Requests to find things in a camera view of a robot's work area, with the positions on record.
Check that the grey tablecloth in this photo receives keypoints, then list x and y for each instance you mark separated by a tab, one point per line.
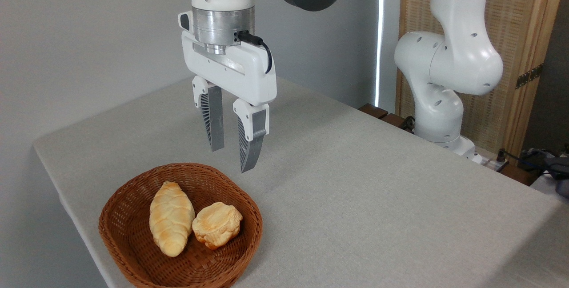
355	212

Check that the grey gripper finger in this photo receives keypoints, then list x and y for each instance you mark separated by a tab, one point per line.
215	123
253	146

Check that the round golden bread roll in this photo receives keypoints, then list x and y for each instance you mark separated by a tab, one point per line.
218	226

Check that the dark grey device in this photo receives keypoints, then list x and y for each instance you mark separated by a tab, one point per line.
561	174

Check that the long braided bread loaf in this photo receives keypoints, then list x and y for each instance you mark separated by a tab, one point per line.
171	219

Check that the white power strip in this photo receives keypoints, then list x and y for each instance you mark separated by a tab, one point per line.
493	163

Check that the wooden woven folding screen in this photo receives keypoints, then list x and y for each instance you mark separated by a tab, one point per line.
524	21

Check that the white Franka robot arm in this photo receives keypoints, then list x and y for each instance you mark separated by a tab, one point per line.
458	61

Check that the brown wicker basket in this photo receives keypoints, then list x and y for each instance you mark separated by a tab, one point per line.
133	217

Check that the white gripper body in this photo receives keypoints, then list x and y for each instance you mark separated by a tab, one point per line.
249	74

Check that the metal screen hinge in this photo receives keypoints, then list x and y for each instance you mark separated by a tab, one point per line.
529	76

